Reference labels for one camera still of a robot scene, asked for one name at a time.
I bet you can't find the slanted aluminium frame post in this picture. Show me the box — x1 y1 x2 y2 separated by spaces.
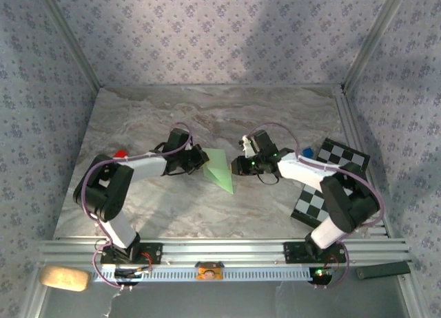
34 0 103 90
342 0 411 92

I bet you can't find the beige sponge block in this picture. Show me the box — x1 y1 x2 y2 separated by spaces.
39 264 91 293

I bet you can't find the black white checkerboard panel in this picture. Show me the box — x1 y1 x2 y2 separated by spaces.
291 138 371 229

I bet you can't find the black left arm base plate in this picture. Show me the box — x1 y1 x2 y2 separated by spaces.
100 242 163 265

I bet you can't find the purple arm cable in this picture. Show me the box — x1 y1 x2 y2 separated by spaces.
84 122 193 292
248 122 385 290

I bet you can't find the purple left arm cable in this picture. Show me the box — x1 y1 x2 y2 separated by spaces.
84 122 193 292

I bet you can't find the aluminium side rail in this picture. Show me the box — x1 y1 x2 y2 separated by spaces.
332 87 393 238

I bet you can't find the long aluminium mounting rail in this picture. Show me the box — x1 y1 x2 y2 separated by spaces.
37 238 411 267

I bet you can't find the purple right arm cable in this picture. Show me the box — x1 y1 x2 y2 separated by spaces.
248 122 385 290

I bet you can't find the slotted grey cable duct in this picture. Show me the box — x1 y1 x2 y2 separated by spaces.
91 265 316 283

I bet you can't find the light green paper sheet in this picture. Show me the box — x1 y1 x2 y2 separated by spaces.
201 147 236 195

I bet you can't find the orange cartoon figure toy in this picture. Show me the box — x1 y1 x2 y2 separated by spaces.
194 261 225 282

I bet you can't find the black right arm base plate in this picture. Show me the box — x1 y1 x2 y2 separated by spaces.
283 241 347 264

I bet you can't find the flat black bar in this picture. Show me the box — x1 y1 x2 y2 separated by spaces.
356 262 412 281

